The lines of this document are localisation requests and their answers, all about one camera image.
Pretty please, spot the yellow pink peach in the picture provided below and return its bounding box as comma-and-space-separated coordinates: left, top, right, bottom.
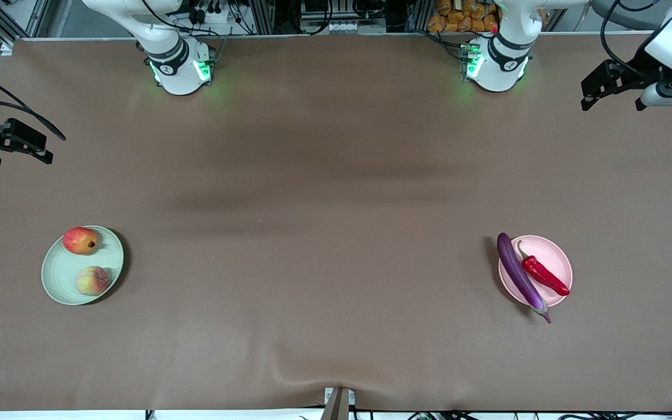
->
75, 266, 110, 297

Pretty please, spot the bag of orange snacks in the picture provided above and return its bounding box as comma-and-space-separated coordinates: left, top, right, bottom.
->
428, 0, 501, 33

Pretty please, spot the pink round plate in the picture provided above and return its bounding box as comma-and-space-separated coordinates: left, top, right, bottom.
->
498, 235, 573, 308

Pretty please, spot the grey rounded object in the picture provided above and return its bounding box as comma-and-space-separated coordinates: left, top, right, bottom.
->
590, 0, 672, 30

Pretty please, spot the red pomegranate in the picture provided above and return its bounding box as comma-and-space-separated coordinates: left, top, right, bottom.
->
62, 226, 101, 256

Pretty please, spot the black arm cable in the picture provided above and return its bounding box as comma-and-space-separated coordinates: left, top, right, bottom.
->
0, 63, 67, 142
600, 0, 663, 76

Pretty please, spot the purple eggplant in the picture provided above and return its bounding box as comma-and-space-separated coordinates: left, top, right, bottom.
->
496, 232, 552, 324

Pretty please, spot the background equipment rack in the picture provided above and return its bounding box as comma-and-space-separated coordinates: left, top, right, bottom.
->
243, 0, 430, 36

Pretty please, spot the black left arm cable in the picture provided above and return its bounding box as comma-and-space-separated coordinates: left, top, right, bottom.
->
600, 0, 663, 76

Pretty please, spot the white terminal strip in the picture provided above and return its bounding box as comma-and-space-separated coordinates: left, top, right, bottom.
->
327, 20, 386, 34

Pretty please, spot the red chili pepper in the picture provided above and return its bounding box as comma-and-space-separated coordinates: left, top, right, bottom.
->
516, 240, 571, 296

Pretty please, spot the white power strip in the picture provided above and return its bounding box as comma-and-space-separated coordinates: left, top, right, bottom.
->
176, 0, 243, 37

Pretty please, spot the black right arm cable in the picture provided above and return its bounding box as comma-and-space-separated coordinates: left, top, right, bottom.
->
0, 63, 67, 142

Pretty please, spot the green round plate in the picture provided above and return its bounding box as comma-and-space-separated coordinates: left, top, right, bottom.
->
41, 225, 125, 306

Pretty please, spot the brown table cover mat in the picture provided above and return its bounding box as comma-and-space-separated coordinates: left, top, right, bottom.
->
0, 32, 672, 412

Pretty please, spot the aluminium frame profile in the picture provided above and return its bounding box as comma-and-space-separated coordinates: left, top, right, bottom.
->
0, 0, 51, 47

